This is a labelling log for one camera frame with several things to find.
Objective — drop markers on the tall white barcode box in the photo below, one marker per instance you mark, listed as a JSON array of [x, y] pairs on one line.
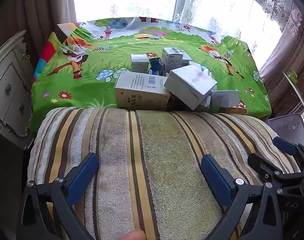
[[172, 57]]

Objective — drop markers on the brown curtain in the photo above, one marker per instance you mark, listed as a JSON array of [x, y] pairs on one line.
[[42, 7]]

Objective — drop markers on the small green object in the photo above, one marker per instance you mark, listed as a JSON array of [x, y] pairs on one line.
[[291, 76]]

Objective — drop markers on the white box with pink print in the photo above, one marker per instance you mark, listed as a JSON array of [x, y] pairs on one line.
[[189, 82]]

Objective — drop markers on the dark blue small packet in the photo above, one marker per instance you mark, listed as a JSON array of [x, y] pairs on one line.
[[155, 66]]

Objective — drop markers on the large beige carton box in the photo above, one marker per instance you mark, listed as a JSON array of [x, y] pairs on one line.
[[137, 90]]

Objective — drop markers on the white carved dresser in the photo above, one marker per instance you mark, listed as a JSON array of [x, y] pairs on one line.
[[9, 92]]

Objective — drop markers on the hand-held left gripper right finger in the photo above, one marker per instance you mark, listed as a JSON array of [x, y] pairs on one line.
[[216, 177]]

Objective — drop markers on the person's left hand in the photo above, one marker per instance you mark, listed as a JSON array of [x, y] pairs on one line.
[[133, 235]]

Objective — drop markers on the pink patterned curtain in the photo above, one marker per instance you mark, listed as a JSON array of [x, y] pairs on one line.
[[286, 55]]

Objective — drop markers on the striped towel cushion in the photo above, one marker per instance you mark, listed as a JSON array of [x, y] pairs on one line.
[[154, 167]]

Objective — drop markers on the white lace curtain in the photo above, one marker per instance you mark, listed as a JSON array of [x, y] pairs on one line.
[[204, 5]]

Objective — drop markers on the cartoon printed green blanket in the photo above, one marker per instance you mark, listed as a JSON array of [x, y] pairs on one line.
[[92, 92]]

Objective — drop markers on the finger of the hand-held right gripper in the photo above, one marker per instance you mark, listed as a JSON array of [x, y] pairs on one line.
[[284, 145], [260, 166]]

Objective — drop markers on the purple box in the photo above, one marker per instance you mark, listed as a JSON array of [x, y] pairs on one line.
[[286, 130]]

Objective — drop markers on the small white rectangular box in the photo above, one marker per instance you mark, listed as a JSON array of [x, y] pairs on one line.
[[224, 98]]

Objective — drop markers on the brown wooden box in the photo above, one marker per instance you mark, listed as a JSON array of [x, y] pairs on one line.
[[236, 110]]

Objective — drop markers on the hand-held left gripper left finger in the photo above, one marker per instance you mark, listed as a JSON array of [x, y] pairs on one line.
[[79, 177]]

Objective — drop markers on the small white cube drawing box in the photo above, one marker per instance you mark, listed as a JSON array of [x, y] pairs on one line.
[[139, 63]]

